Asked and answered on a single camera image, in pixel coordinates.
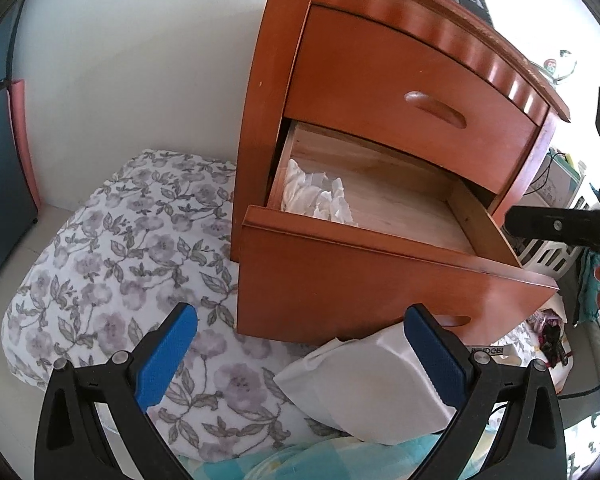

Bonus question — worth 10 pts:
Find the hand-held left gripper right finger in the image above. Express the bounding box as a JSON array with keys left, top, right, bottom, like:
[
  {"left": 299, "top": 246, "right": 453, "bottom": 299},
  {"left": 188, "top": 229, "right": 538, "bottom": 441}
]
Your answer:
[{"left": 404, "top": 302, "right": 567, "bottom": 480}]

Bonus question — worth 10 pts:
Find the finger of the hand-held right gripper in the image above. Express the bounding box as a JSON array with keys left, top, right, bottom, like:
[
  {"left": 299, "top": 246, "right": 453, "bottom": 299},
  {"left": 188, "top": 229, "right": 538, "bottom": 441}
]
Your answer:
[{"left": 504, "top": 205, "right": 600, "bottom": 252}]

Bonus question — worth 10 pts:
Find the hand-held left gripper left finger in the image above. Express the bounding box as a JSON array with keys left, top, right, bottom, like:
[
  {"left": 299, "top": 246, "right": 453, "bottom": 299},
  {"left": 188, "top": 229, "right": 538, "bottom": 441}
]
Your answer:
[{"left": 35, "top": 302, "right": 198, "bottom": 480}]

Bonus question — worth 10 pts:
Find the white garment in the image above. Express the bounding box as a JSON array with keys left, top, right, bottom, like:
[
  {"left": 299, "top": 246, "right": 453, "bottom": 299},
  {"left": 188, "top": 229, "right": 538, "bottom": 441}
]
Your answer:
[{"left": 272, "top": 322, "right": 458, "bottom": 447}]

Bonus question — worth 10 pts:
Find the wooden drawer holding clothes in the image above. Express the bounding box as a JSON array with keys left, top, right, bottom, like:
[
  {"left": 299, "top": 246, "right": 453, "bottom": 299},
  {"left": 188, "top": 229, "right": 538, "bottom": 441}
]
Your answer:
[{"left": 237, "top": 120, "right": 560, "bottom": 346}]

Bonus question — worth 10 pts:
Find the cream lace cloth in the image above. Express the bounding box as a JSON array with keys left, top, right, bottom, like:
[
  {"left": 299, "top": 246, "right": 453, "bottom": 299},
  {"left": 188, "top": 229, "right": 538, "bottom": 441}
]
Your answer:
[{"left": 280, "top": 159, "right": 358, "bottom": 226}]

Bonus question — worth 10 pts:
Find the white side cabinet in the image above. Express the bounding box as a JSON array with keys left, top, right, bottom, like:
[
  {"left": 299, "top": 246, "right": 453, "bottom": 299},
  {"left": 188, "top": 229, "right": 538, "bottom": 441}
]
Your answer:
[{"left": 522, "top": 147, "right": 588, "bottom": 208}]

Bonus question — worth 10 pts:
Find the teal hanging cloth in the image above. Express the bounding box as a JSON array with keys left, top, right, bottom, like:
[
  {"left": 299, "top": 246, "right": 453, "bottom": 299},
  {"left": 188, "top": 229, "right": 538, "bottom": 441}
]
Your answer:
[{"left": 577, "top": 250, "right": 600, "bottom": 326}]

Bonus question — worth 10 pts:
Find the clear glass mug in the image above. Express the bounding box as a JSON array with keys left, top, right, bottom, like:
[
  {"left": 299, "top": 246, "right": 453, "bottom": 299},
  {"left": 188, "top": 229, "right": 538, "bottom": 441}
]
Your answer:
[{"left": 535, "top": 50, "right": 578, "bottom": 83}]

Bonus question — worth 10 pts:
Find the grey floral blanket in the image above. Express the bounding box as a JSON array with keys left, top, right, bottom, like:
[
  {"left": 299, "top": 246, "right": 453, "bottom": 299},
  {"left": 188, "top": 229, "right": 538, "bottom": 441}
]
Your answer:
[{"left": 0, "top": 149, "right": 361, "bottom": 461}]

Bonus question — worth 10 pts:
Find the black cloth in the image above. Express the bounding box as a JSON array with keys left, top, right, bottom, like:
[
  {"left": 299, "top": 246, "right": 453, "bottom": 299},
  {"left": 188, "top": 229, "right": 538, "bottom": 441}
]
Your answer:
[{"left": 540, "top": 325, "right": 571, "bottom": 366}]

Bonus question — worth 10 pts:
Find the teal yellow checked blanket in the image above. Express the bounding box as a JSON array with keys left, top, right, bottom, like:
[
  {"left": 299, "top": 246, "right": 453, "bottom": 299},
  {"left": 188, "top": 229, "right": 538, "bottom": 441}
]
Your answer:
[{"left": 180, "top": 430, "right": 511, "bottom": 480}]

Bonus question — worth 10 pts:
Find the pink board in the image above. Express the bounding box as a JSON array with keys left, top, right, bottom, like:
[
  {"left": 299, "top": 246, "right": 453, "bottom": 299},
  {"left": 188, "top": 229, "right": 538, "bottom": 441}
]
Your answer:
[{"left": 11, "top": 80, "right": 42, "bottom": 216}]

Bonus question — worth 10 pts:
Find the wooden nightstand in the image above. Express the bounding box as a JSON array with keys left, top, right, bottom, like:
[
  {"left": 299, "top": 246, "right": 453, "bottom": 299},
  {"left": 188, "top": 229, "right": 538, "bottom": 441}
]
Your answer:
[{"left": 232, "top": 0, "right": 572, "bottom": 346}]

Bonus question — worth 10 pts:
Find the thin black cable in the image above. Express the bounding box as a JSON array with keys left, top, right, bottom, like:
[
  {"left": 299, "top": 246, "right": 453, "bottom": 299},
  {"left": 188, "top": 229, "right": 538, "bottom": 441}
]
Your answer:
[{"left": 557, "top": 375, "right": 600, "bottom": 401}]

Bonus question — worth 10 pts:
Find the wooden drawer with handle cutout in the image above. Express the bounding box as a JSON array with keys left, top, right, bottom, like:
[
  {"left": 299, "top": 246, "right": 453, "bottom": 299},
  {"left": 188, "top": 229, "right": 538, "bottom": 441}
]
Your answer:
[{"left": 282, "top": 4, "right": 551, "bottom": 193}]

